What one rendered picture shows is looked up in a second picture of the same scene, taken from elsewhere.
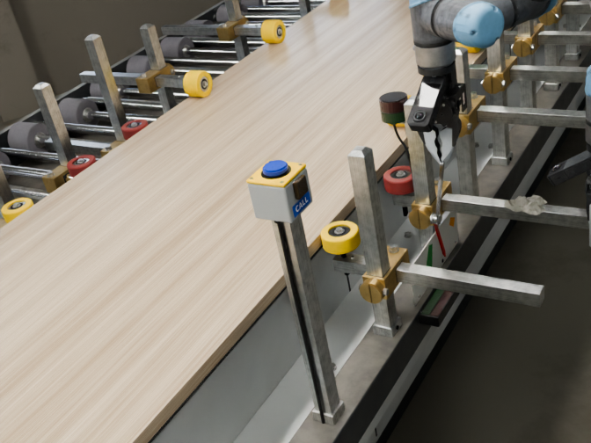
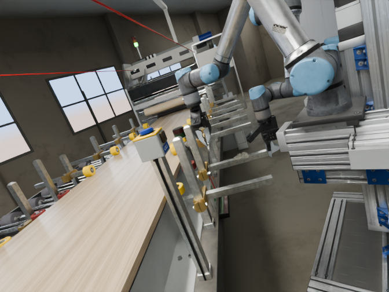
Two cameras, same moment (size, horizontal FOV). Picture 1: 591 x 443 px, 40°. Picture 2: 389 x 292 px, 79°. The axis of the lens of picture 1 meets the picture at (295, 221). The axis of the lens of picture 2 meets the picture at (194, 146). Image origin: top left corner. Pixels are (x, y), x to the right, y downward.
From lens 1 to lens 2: 68 cm
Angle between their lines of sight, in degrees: 27
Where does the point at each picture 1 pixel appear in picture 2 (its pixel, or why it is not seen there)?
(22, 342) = not seen: outside the picture
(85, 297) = (46, 266)
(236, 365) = (146, 270)
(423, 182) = (199, 160)
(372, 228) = (191, 174)
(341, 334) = not seen: hidden behind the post
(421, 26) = (184, 85)
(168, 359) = (107, 276)
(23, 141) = (8, 221)
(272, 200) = (150, 146)
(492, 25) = (215, 71)
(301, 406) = (184, 281)
